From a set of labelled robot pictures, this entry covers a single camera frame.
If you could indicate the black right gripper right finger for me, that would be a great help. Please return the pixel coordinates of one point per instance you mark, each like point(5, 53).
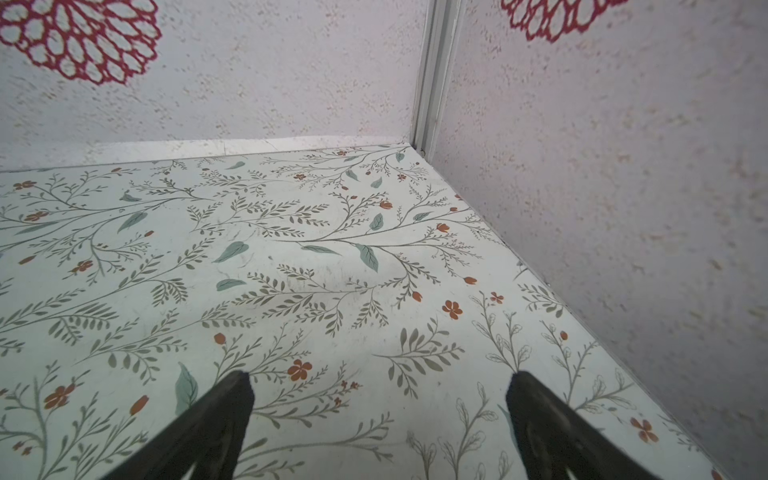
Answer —
point(554, 442)

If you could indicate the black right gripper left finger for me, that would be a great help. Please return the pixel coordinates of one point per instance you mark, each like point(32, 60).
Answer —
point(202, 443)

